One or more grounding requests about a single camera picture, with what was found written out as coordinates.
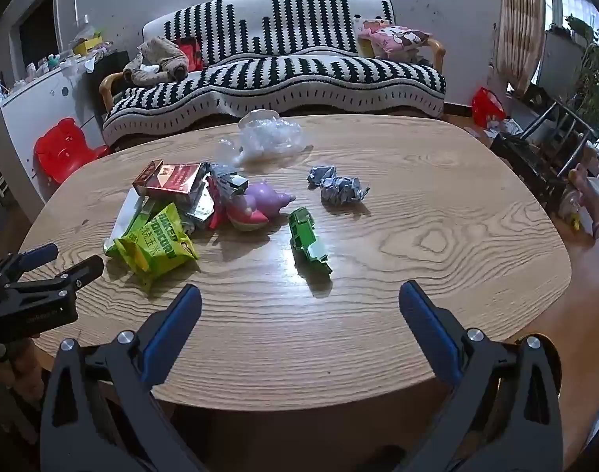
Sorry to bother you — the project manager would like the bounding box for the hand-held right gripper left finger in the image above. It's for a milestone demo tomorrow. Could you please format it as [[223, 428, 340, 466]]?
[[40, 284, 204, 472]]

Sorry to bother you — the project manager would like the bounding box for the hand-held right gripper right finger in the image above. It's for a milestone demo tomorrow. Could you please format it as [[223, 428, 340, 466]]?
[[398, 279, 565, 472]]

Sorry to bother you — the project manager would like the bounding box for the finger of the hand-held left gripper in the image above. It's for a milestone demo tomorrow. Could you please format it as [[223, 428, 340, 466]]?
[[7, 254, 105, 302], [0, 243, 59, 282]]

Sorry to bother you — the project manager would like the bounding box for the white paper wrapper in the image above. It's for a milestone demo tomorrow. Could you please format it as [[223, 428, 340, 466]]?
[[111, 188, 150, 244]]

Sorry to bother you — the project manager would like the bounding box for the green popcorn bag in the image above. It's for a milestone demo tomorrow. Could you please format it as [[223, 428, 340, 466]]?
[[104, 201, 200, 293]]

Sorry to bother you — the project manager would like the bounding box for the red cigarette box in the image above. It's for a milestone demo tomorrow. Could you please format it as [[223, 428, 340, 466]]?
[[132, 159, 202, 203]]

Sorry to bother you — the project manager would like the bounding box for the silver wrapper with red strip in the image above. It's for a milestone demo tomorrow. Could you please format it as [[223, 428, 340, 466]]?
[[181, 184, 227, 231]]

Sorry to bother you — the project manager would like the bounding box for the pink and purple toy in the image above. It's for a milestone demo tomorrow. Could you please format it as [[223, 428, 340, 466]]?
[[226, 182, 297, 233]]

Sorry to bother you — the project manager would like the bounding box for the green toy car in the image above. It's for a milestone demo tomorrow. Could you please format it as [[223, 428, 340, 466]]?
[[288, 206, 333, 275]]

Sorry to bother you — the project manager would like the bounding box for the grey printed wrapper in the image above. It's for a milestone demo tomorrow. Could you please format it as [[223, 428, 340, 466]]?
[[203, 162, 251, 200]]

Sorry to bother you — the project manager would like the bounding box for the large foil ball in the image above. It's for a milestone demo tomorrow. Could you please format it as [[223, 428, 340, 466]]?
[[321, 175, 370, 206]]

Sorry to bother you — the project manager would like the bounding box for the small foil ball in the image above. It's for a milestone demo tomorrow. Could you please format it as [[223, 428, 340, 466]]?
[[307, 164, 338, 188]]

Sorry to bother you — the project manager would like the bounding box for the clear plastic bag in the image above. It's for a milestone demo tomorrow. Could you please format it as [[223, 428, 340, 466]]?
[[216, 109, 314, 168]]

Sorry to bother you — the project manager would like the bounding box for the red bear-shaped chair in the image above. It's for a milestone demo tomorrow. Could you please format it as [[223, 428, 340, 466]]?
[[34, 118, 109, 186]]

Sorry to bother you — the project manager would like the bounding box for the white cabinet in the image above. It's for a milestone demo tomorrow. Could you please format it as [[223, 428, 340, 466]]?
[[0, 56, 106, 202]]

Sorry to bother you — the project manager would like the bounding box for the yellow box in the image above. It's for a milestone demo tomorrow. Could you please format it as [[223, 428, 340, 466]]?
[[72, 34, 104, 56]]

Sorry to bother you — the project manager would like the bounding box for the brown plush toy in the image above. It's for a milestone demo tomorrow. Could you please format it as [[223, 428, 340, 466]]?
[[122, 37, 190, 87]]

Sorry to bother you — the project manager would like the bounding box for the metal rack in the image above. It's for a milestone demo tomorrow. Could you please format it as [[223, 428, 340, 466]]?
[[491, 97, 599, 203]]

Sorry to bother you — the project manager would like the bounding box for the red plastic bag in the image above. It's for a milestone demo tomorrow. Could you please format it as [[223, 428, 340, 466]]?
[[471, 87, 507, 129]]

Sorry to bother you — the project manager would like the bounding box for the red cloth item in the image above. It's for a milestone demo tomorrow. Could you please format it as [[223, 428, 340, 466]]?
[[174, 36, 205, 72]]

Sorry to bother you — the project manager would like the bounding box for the black white striped sofa cover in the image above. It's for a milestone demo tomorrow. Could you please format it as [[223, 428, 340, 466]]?
[[103, 0, 448, 146]]

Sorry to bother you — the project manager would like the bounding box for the green houseplant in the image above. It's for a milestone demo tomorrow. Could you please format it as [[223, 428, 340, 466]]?
[[564, 15, 599, 133]]

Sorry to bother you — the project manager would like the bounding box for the yellow white cushion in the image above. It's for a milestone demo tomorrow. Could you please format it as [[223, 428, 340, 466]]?
[[353, 17, 394, 58]]

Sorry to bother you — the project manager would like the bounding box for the striped beige curtain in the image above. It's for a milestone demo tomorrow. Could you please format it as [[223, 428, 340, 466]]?
[[495, 0, 547, 95]]

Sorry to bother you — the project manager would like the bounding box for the wooden frame sofa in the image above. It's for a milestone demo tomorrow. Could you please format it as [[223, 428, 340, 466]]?
[[99, 0, 449, 147]]

